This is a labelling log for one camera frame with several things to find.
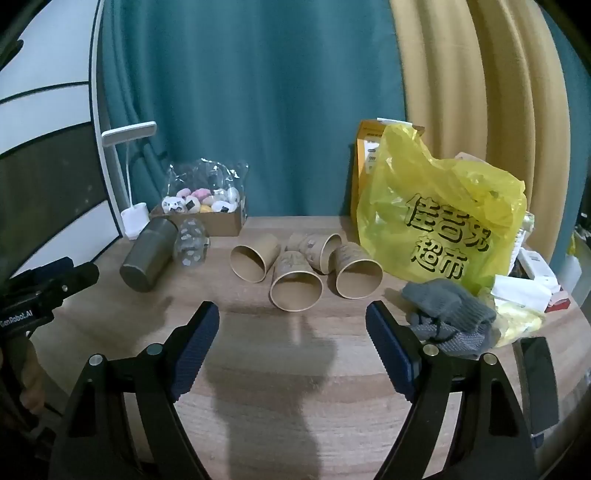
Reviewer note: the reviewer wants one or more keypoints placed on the brown paper cup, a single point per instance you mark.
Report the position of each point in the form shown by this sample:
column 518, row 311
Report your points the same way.
column 357, row 275
column 317, row 248
column 252, row 261
column 295, row 286

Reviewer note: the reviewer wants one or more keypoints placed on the white small box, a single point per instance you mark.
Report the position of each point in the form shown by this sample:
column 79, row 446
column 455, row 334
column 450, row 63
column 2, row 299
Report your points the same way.
column 537, row 269

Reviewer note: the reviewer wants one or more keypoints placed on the yellow plastic shopping bag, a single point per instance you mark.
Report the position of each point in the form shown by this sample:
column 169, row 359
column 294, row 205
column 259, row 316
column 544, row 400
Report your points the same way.
column 424, row 218

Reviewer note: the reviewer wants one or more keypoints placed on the left human hand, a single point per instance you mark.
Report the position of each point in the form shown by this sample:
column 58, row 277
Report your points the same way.
column 32, row 396

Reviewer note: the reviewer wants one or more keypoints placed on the grey knitted glove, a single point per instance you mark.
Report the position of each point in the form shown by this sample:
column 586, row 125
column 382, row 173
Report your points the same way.
column 450, row 317

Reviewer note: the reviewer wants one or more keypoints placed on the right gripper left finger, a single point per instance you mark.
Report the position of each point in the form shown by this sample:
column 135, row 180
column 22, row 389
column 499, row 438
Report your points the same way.
column 121, row 422

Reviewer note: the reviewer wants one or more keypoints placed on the yellow wrapped packet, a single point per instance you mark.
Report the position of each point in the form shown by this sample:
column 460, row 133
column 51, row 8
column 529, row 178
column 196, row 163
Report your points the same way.
column 512, row 321

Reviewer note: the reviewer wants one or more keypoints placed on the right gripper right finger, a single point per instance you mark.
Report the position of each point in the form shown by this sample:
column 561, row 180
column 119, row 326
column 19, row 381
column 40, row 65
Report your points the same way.
column 491, row 439

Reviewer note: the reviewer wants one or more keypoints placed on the brown cardboard toy box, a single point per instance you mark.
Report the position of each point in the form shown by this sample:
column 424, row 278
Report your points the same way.
column 224, row 221

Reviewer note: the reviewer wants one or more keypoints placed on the yellow beige curtain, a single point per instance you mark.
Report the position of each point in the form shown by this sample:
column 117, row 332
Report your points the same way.
column 485, row 78

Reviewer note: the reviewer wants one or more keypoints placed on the clear patterned glass cup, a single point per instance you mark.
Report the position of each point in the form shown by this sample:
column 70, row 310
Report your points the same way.
column 191, row 243

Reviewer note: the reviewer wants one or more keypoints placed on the grey metal thermos bottle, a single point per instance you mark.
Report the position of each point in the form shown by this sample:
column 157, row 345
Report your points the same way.
column 149, row 255

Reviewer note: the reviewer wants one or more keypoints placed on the orange cardboard box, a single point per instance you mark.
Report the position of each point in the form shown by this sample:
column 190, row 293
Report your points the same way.
column 368, row 138

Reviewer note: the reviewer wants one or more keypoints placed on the clear plastic toy bag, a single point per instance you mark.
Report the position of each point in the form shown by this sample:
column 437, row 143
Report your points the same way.
column 204, row 186

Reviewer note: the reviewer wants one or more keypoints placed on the white desk lamp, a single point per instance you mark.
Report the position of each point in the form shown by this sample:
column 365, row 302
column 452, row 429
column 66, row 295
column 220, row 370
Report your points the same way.
column 134, row 216

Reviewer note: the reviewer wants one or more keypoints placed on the teal curtain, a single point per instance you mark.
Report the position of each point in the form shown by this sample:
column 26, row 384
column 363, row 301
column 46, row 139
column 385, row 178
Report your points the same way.
column 278, row 87

